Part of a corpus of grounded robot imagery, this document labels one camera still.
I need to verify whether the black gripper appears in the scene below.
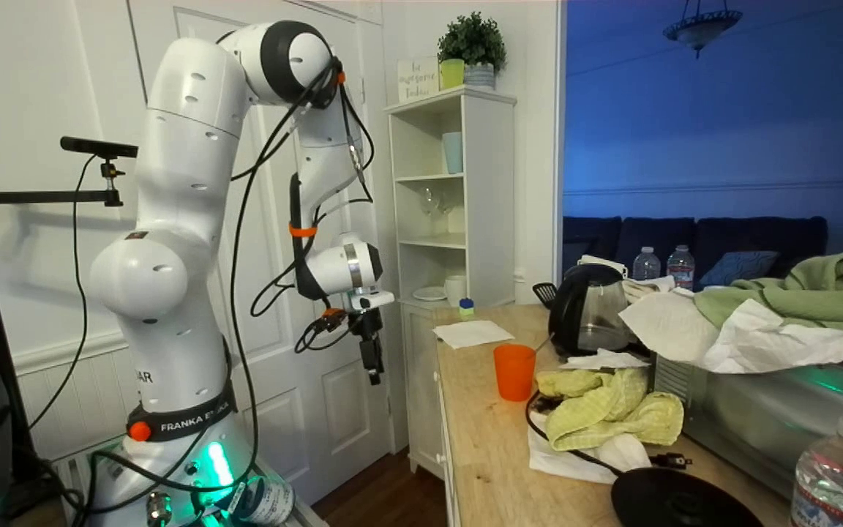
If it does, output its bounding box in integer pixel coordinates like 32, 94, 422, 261
347, 310, 386, 385

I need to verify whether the white kitchen drawer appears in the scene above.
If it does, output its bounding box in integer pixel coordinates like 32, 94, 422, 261
401, 303, 441, 477

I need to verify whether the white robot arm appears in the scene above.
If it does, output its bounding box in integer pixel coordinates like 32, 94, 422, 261
72, 21, 388, 527

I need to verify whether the white paper napkin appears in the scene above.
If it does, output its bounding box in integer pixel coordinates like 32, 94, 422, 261
433, 318, 508, 349

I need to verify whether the orange plastic cup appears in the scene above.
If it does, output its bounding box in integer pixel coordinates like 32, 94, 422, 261
495, 343, 536, 400

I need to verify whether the yellow-green cloth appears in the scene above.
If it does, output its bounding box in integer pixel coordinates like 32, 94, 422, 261
536, 368, 684, 450

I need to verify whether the black electric kettle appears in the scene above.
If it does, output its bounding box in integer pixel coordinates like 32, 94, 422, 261
533, 262, 635, 356

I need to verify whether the white shelf unit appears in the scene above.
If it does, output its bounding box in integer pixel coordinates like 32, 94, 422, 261
388, 88, 515, 308

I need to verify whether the light blue cup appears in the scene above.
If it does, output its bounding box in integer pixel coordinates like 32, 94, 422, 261
441, 132, 463, 174

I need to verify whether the black round kettle base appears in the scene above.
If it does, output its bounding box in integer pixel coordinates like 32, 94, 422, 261
612, 469, 760, 527

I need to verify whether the clear water bottle on sofa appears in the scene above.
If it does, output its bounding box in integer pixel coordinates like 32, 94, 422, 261
632, 245, 662, 281

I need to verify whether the yellow-green pot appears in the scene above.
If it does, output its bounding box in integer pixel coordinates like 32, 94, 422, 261
438, 57, 464, 89

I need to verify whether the potted green plant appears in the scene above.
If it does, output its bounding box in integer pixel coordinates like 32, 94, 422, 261
438, 10, 505, 88

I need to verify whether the white crumpled paper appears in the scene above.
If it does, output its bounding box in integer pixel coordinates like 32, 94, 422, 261
619, 291, 843, 375

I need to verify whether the dark blue sofa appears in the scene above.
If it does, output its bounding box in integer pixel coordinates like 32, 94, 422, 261
561, 217, 827, 290

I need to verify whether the silver metal container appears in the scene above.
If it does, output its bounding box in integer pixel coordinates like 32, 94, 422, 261
653, 356, 843, 496

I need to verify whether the green towel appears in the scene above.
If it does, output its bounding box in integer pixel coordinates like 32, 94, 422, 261
694, 252, 843, 327

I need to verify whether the hanging ceiling lamp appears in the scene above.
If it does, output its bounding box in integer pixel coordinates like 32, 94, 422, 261
663, 0, 742, 54

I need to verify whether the black camera on stand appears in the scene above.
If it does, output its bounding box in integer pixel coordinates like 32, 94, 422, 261
57, 135, 138, 157

